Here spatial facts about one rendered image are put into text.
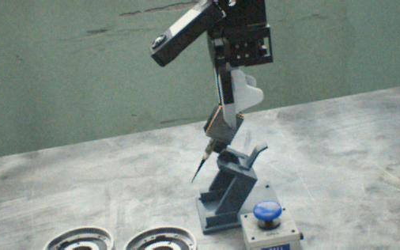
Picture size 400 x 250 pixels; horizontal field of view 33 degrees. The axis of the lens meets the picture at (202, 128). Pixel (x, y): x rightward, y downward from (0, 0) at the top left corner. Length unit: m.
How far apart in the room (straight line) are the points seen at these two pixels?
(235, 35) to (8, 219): 0.52
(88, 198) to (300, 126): 0.43
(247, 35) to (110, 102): 1.70
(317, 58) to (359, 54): 0.16
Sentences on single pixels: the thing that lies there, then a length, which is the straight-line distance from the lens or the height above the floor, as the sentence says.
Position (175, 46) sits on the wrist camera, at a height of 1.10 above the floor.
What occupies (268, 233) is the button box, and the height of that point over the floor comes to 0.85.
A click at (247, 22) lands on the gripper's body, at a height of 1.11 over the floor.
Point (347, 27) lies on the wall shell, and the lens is 2.63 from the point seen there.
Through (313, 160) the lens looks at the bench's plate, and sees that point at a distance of 1.19.
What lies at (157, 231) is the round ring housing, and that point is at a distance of 1.00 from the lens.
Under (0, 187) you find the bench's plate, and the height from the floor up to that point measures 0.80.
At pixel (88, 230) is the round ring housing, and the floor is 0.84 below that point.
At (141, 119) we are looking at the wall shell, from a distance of 2.62.
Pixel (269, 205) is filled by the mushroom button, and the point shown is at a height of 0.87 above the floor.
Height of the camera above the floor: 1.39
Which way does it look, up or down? 26 degrees down
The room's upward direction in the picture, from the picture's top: 9 degrees counter-clockwise
